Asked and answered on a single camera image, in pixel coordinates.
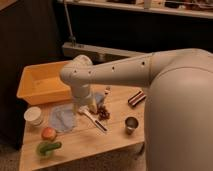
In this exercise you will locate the green toy pepper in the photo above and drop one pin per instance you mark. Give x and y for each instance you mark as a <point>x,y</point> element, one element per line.
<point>46,148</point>

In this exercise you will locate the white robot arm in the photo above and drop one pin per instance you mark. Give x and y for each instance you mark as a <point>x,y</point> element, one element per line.
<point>178,116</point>

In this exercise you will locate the upper wooden shelf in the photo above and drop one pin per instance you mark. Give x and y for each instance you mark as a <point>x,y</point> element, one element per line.
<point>149,6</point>

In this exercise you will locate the blue grey cloth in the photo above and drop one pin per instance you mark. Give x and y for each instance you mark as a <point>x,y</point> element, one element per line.
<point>62,118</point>

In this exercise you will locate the brown striped chocolate bar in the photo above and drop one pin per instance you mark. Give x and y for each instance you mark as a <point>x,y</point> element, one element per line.
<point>136,99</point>

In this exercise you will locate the dark grape bunch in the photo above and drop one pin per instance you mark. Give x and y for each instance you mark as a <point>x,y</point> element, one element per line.
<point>103,113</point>

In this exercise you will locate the red orange apple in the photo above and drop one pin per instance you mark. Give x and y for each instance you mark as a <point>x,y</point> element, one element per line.
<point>48,133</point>

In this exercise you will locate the white handled scrubbing brush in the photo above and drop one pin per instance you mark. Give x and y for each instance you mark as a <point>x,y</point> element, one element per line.
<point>85,111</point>

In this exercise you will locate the wooden table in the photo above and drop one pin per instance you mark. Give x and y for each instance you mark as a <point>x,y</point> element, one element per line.
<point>85,139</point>

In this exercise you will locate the metal cup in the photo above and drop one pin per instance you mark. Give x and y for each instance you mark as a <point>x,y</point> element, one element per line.
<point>131,123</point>

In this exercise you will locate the grey metal beam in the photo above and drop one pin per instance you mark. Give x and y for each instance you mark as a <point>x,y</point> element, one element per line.
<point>96,53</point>

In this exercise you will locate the white paper cup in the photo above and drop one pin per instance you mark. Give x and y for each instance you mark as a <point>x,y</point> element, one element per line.
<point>33,116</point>

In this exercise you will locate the orange plastic bin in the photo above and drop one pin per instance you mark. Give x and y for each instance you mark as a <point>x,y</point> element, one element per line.
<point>40,84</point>

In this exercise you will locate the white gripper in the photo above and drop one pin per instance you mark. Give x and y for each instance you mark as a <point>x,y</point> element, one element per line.
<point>82,95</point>

